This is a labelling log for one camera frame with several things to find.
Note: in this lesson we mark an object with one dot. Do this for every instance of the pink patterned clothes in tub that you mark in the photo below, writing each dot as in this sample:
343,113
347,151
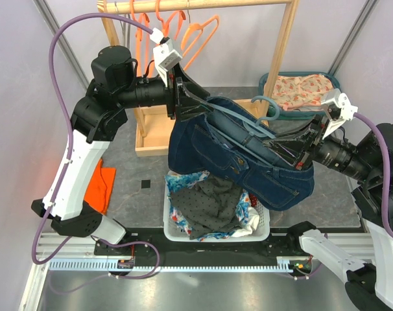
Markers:
302,93

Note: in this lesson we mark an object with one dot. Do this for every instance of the dark denim garment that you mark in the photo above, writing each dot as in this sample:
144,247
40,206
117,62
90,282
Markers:
219,143

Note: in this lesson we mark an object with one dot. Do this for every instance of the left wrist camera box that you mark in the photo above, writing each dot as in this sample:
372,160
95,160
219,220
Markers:
166,56

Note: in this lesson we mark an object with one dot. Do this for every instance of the blue-grey hanger of denim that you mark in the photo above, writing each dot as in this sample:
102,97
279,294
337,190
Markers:
248,129

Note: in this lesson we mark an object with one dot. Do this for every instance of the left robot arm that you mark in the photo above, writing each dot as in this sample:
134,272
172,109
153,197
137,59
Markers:
95,121

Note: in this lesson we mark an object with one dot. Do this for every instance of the black square floor marker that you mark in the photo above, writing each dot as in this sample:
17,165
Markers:
145,184

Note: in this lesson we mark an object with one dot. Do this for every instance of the white blouse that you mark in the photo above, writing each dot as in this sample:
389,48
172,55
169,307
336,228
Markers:
248,224

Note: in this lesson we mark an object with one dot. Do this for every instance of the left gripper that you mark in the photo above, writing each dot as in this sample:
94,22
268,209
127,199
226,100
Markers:
172,97

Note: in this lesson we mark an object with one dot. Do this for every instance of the blue floral skirt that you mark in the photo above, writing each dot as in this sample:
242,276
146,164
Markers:
176,181

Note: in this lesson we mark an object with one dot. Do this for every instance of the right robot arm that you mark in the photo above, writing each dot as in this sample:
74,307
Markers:
370,164

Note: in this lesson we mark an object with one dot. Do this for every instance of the orange hanger of grey garment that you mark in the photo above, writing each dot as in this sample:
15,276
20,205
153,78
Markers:
192,36

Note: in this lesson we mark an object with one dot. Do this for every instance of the red polka dot skirt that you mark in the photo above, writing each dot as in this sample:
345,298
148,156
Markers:
253,200

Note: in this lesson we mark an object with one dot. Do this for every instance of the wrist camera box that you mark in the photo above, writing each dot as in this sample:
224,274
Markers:
166,56
338,109

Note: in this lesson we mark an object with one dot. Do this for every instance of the slotted cable duct rail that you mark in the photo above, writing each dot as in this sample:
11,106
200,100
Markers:
116,265

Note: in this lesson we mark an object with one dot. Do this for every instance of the orange hanger of blouse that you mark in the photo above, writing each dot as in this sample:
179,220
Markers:
143,66

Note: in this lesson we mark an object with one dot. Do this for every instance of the wooden clothes rack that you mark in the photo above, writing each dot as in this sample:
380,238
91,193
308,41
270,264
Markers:
153,127

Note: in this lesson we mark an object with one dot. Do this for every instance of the white plastic laundry basket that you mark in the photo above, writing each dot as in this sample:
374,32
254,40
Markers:
175,234

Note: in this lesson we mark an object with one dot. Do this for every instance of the orange cloth on floor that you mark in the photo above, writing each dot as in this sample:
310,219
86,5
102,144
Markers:
100,187

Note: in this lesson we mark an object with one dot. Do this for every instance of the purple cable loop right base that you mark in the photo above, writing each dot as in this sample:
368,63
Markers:
302,270

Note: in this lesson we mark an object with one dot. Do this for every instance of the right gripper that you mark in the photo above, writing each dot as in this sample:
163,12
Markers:
297,148

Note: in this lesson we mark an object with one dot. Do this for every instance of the grey dotted garment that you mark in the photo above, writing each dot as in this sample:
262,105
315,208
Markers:
207,209

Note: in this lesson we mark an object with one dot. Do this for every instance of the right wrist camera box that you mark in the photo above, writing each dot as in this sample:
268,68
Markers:
338,109

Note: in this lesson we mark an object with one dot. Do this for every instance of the orange hanger of floral skirt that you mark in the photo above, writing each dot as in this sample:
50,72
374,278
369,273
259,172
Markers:
165,24

